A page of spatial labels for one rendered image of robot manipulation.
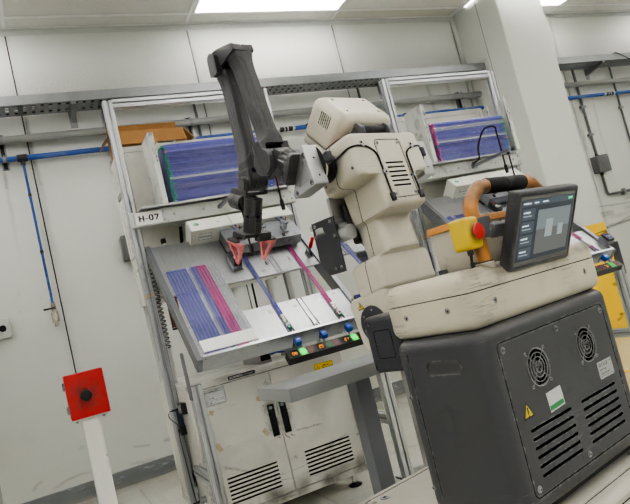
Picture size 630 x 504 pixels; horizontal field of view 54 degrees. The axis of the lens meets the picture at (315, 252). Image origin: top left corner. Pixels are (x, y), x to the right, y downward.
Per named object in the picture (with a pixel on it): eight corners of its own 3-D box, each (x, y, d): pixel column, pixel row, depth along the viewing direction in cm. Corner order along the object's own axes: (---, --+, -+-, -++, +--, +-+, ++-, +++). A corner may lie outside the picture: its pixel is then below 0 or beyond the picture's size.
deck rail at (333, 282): (365, 327, 250) (367, 315, 247) (361, 328, 250) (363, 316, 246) (291, 231, 300) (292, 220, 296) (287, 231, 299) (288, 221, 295)
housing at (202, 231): (290, 238, 297) (293, 213, 288) (191, 257, 276) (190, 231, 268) (283, 229, 302) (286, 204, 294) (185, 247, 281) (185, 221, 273)
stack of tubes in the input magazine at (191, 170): (280, 185, 292) (267, 131, 294) (174, 202, 270) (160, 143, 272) (271, 192, 303) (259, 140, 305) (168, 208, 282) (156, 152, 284)
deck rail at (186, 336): (202, 371, 222) (203, 359, 218) (197, 373, 221) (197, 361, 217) (150, 257, 271) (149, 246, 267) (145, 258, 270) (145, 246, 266)
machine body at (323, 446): (373, 483, 270) (339, 343, 275) (220, 544, 240) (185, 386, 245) (314, 462, 328) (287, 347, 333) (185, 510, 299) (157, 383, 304)
